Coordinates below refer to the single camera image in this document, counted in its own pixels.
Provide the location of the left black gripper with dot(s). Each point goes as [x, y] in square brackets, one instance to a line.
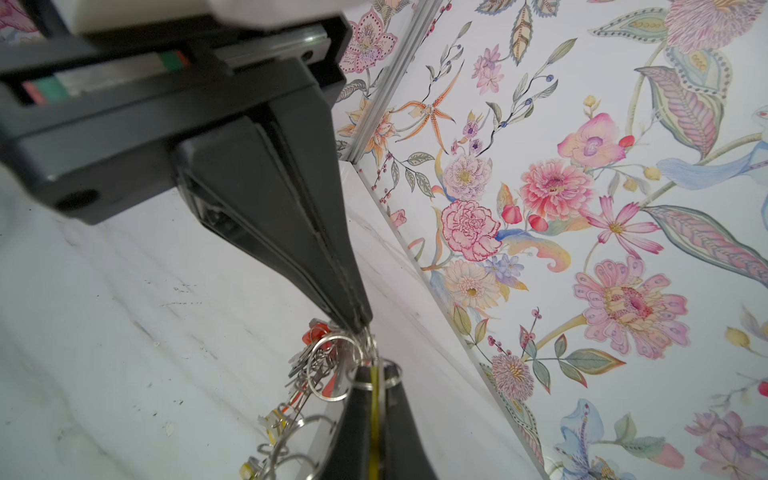
[239, 120]

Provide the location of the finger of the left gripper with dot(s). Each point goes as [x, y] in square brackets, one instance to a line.
[324, 210]

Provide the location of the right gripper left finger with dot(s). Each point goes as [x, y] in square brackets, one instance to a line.
[349, 457]

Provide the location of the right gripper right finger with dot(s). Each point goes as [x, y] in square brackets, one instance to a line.
[402, 454]

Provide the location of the yellow key tag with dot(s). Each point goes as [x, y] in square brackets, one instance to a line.
[376, 419]

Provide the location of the round steel key organizer disc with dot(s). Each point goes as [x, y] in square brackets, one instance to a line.
[300, 430]

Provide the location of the red capped key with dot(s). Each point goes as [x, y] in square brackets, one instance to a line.
[317, 331]

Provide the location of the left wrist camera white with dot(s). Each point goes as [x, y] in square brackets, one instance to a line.
[91, 16]

